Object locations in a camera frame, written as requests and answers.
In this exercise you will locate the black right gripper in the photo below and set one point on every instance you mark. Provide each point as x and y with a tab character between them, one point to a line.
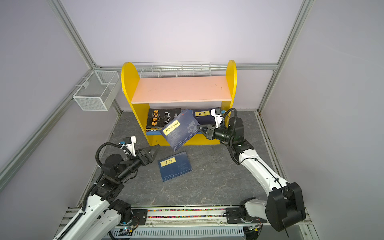
212	132

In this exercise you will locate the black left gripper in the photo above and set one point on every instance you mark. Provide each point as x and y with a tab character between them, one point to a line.
144	161

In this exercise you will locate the navy book text back cover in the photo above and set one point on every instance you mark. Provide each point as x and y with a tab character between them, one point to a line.
204	117

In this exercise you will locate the navy book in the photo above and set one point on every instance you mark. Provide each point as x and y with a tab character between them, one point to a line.
174	166
180	130

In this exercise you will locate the black deer cover book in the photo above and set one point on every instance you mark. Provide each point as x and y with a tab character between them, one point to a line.
159	118

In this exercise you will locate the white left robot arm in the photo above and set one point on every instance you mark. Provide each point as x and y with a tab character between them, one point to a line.
101	210

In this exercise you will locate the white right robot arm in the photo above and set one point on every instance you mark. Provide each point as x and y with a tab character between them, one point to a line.
284	206

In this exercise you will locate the yellow wooden bookshelf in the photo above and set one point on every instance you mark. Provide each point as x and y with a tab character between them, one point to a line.
141	93

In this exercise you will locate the white mesh wire basket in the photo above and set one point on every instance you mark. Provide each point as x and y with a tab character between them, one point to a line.
98	91

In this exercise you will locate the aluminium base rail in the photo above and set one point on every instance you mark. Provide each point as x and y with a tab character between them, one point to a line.
198	222

